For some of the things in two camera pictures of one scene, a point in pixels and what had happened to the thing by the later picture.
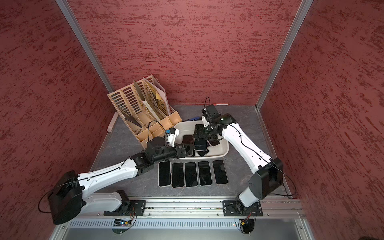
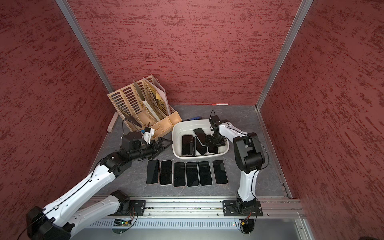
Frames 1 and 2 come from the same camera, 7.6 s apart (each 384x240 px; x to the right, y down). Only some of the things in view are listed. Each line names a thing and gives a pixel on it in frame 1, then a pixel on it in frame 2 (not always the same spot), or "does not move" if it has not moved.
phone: [190, 174] does not move
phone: [205, 178] does not move
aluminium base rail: [200, 212] does not move
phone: [201, 144] → [152, 171]
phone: [164, 174] does not move
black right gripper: [210, 137] → [209, 140]
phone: [178, 175] does not move
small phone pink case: [220, 172] does not move
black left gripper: [178, 155] → [155, 148]
